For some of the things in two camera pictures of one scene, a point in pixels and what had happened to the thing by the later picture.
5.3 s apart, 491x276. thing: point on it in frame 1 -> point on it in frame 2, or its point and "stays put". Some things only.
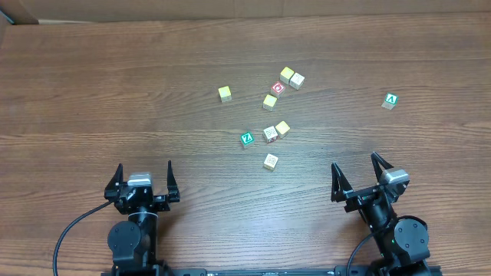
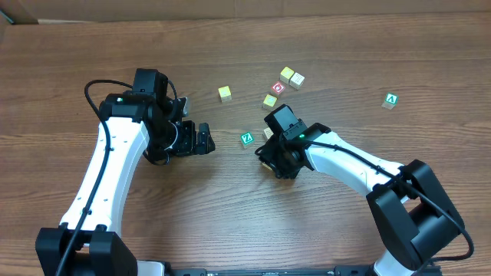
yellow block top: x=287 y=72 stays put
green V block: x=390 y=101 stays put
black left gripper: x=176 y=192 -> x=193 y=142
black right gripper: x=368 y=195 -> x=271 y=159
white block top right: x=297 y=80 stays put
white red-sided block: x=270 y=134 stays put
